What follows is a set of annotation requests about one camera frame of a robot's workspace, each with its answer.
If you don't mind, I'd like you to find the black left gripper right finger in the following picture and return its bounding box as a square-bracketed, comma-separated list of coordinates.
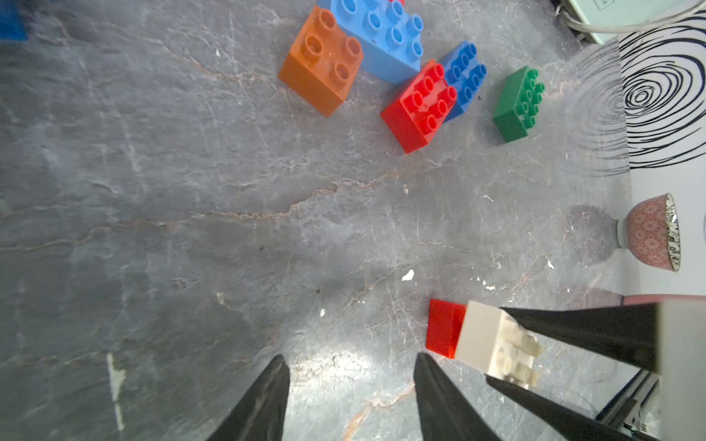
[414, 352, 499, 441]

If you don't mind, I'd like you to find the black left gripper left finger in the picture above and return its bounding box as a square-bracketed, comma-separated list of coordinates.
[207, 354, 290, 441]

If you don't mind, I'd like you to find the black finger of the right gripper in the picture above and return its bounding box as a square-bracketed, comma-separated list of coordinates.
[505, 303, 660, 374]
[485, 376, 632, 441]

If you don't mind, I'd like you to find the white lego brick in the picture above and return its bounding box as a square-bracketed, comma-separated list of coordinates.
[455, 301, 542, 390]

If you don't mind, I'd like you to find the small red lego brick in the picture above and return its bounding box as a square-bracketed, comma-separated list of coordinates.
[426, 299, 467, 359]

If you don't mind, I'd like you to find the red lego brick long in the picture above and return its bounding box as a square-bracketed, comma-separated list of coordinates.
[380, 60, 458, 154]

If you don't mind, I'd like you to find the green lego brick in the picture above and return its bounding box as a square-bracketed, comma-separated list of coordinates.
[493, 65, 545, 143]

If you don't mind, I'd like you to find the brown lego brick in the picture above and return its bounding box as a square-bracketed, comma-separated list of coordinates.
[279, 6, 364, 118]

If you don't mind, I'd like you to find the light blue long lego brick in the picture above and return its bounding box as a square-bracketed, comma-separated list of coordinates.
[317, 0, 424, 86]

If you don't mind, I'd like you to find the pink plastic cup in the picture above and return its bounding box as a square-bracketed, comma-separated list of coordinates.
[621, 294, 706, 306]

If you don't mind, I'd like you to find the patterned ceramic bowl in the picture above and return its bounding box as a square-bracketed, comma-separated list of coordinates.
[616, 193, 681, 273]

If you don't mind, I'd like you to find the mint green toaster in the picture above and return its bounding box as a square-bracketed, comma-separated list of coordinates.
[555, 0, 705, 45]

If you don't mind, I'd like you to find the white toaster cable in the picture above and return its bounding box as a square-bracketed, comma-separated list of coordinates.
[556, 0, 706, 35]

